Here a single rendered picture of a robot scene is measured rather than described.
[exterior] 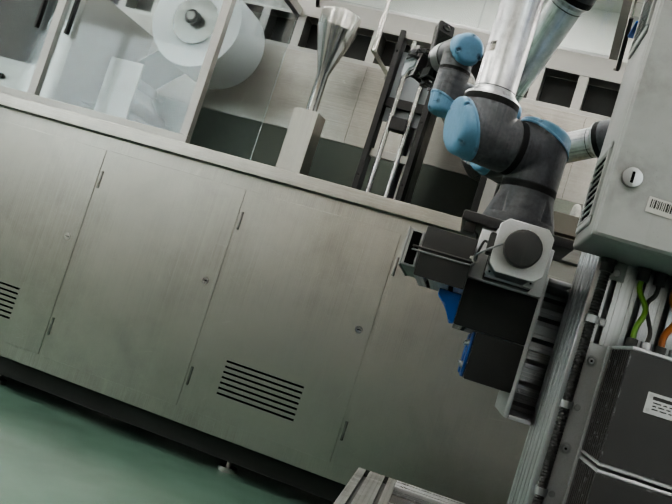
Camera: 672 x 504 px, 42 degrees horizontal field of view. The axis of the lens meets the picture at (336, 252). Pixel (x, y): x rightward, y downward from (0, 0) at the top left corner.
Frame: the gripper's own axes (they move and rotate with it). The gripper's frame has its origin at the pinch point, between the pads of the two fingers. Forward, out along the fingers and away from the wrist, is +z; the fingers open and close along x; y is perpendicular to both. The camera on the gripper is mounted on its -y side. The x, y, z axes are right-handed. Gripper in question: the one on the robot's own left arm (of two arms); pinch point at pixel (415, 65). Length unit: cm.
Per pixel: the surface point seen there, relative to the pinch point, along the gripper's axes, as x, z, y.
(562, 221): 64, 9, 15
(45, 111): -83, 78, 48
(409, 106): 13.1, 32.1, 0.5
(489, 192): 44, 21, 15
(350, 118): 11, 86, -1
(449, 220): 28.8, 3.5, 31.8
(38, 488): -43, -23, 131
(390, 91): 7.2, 37.7, -2.4
